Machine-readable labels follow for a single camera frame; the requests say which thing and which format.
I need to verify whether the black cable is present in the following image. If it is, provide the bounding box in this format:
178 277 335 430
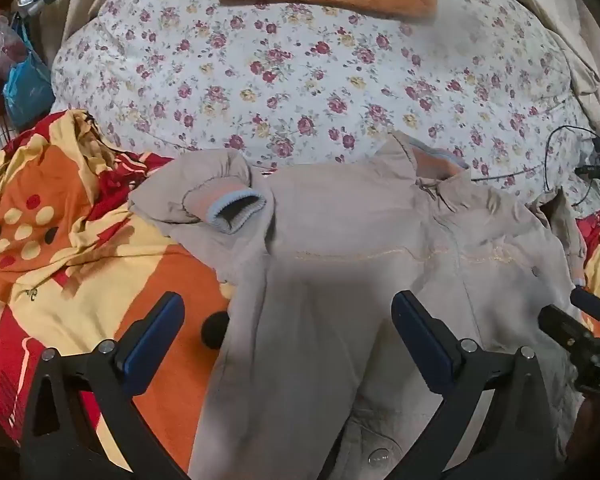
470 125 600 206

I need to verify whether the beige cloth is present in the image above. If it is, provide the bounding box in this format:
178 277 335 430
467 0 600 133

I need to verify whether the blue plastic bag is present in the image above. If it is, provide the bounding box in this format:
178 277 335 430
2 15 55 128

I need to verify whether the floral quilt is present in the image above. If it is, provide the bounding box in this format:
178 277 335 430
50 0 600 206

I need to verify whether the black stand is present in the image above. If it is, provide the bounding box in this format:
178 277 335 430
575 137 600 186

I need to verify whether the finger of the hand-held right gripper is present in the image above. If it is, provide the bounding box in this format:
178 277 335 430
538 305 600 356
571 287 600 323

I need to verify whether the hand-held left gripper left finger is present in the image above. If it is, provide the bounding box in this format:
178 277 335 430
19 291 191 480

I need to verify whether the beige jacket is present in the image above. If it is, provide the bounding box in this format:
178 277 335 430
128 130 588 480

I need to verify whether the clear plastic bag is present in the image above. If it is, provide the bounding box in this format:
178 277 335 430
0 15 26 76

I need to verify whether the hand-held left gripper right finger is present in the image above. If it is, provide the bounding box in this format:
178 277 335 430
391 290 568 480

